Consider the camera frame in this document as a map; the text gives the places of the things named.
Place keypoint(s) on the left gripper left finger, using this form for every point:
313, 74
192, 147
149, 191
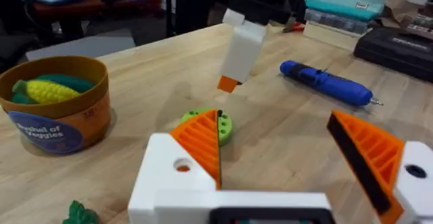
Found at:
162, 180

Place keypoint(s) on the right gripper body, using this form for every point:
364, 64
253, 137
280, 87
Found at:
260, 4

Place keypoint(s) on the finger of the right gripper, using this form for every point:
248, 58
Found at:
242, 51

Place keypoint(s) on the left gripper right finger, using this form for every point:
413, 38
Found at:
379, 156

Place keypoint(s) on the blue electric screwdriver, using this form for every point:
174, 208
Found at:
328, 83

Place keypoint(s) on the green leafy toy vegetable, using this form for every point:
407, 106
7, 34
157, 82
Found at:
79, 215

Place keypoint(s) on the clear plastic box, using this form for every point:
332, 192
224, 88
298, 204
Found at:
335, 21

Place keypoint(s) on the green disc with holes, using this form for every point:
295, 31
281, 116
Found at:
225, 127

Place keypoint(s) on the black tool case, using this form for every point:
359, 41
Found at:
395, 49

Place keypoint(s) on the orange tub with toy vegetables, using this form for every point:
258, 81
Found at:
61, 115

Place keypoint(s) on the dark red side table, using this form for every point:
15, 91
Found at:
94, 7

